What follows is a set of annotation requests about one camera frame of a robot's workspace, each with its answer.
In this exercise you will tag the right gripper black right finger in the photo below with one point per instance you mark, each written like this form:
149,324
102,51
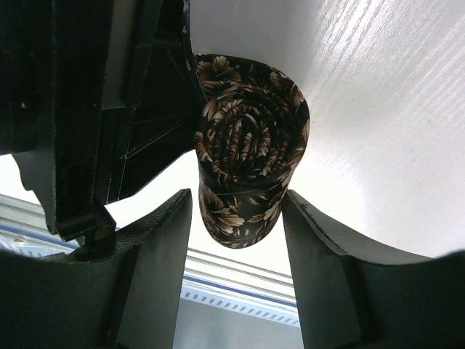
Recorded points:
355,292

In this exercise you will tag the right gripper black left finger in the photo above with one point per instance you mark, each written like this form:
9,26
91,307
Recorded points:
120,293

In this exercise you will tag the brown floral tie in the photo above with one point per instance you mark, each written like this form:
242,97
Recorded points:
252,134

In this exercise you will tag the white slotted cable duct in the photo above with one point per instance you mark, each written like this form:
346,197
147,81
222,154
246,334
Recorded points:
242,304

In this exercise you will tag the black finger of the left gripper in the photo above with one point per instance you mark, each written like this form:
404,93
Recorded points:
153,96

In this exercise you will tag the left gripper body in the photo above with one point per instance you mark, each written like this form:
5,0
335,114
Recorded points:
53,62

